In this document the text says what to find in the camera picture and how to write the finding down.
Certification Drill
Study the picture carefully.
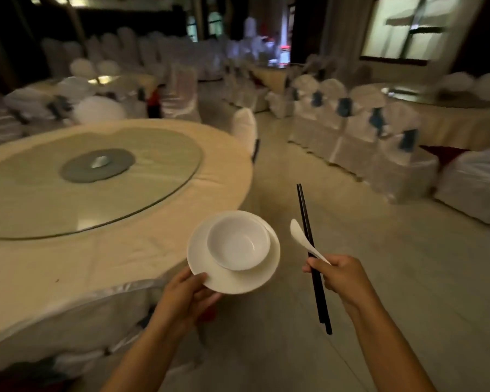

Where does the person's left hand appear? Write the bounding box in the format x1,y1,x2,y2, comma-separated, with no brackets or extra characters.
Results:
158,267,223,332

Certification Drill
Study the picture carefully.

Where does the person's right hand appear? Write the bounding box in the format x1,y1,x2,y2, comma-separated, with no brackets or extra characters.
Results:
302,254,377,311

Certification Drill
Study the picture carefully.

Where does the black chopstick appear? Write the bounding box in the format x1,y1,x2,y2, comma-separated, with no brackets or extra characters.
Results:
296,184,324,324
297,184,333,335

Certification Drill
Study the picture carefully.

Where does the white ceramic spoon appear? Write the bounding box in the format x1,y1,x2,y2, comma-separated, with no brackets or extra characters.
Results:
290,219,332,266

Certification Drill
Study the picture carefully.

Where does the white round plate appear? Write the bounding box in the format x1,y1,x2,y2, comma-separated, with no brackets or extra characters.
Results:
187,210,281,295

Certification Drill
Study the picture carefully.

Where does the person's right forearm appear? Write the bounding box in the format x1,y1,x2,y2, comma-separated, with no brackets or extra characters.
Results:
340,281,437,392

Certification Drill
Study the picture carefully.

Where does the person's left forearm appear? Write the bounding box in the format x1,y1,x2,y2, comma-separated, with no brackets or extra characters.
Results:
100,316,197,392

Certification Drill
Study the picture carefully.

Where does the white ceramic bowl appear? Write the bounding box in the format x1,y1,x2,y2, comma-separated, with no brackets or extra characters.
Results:
207,213,271,272

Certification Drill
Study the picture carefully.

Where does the round table with cream cloth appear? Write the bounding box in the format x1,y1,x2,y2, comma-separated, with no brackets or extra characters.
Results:
0,118,254,366
22,73,161,119
372,82,490,152

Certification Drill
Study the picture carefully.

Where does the round glass turntable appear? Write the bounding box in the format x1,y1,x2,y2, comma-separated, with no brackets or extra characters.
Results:
381,85,490,109
0,127,203,241

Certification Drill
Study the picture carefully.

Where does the satin white covered chair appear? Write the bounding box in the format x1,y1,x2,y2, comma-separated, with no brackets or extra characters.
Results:
0,279,215,392

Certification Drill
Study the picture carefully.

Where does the row of white covered chairs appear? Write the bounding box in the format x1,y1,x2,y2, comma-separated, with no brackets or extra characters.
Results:
265,73,440,205

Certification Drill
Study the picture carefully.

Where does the grey turntable base disc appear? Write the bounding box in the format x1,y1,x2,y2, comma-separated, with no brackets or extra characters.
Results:
60,148,136,184

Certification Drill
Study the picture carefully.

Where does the dark red cloth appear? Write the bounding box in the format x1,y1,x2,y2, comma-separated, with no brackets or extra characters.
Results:
419,144,470,169

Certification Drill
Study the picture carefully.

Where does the grey curtain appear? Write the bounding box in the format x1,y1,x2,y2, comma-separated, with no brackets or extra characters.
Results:
318,0,377,72

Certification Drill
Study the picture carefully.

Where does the large window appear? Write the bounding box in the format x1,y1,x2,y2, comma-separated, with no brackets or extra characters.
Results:
359,0,476,66

